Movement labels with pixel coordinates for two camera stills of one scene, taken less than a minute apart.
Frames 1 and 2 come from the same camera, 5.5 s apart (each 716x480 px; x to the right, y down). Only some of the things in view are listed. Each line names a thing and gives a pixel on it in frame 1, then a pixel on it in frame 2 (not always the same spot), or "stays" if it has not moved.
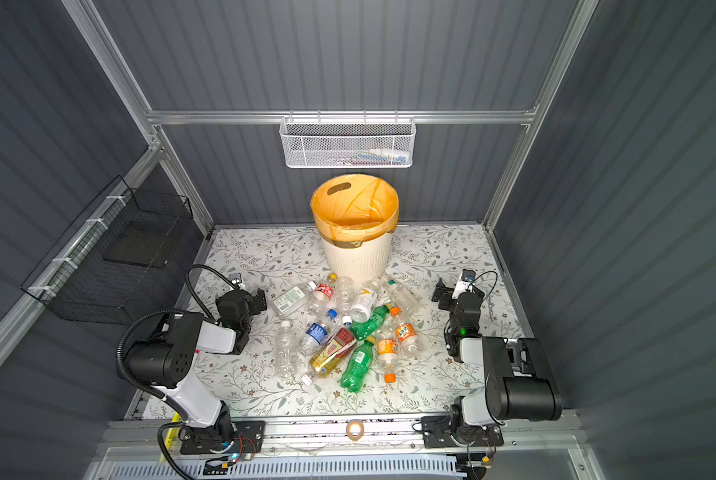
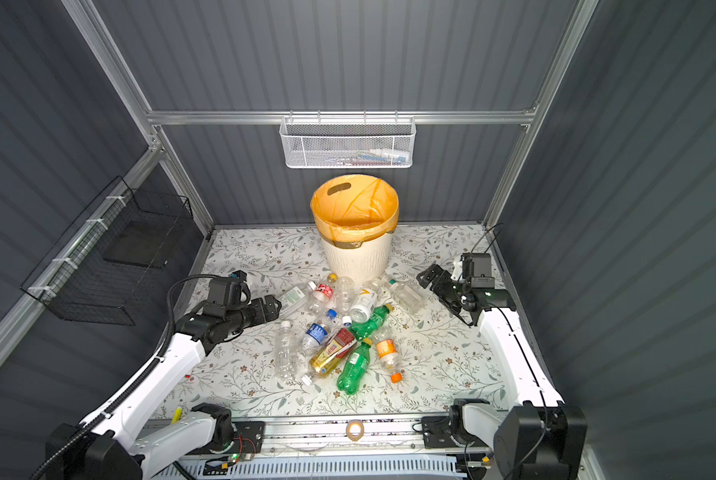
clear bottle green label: (292, 299) stays
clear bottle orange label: (386, 336) stays
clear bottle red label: (323, 294) stays
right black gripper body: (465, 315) -> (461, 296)
